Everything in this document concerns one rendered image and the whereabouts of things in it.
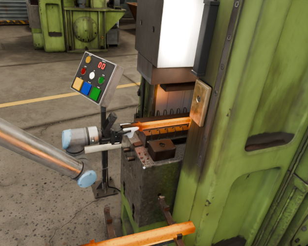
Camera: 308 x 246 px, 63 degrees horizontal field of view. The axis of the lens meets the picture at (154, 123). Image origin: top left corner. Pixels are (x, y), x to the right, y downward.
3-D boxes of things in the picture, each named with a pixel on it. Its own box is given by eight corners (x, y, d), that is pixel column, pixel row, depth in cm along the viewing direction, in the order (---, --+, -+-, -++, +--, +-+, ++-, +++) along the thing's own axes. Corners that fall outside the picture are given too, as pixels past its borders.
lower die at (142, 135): (144, 148, 131) (145, 134, 127) (133, 128, 147) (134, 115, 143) (211, 136, 147) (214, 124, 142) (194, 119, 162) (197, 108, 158)
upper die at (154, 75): (150, 85, 113) (152, 64, 108) (136, 70, 129) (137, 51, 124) (226, 79, 129) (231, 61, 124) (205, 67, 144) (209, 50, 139)
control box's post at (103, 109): (102, 190, 224) (100, 75, 169) (101, 187, 227) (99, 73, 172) (106, 189, 225) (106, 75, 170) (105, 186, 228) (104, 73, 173)
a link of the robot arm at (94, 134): (86, 123, 125) (89, 133, 117) (96, 122, 127) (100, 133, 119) (87, 138, 129) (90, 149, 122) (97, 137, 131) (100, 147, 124)
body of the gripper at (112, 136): (119, 135, 135) (96, 138, 131) (119, 122, 131) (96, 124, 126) (122, 143, 129) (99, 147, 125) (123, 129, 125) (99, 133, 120)
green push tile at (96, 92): (95, 101, 159) (100, 90, 158) (89, 96, 163) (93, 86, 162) (98, 101, 160) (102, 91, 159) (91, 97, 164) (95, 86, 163)
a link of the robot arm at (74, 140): (61, 143, 125) (59, 126, 120) (87, 139, 130) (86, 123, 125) (63, 154, 118) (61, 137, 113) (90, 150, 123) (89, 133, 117)
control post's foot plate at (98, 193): (94, 199, 214) (94, 192, 209) (90, 182, 231) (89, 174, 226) (119, 194, 222) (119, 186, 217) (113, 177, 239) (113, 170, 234)
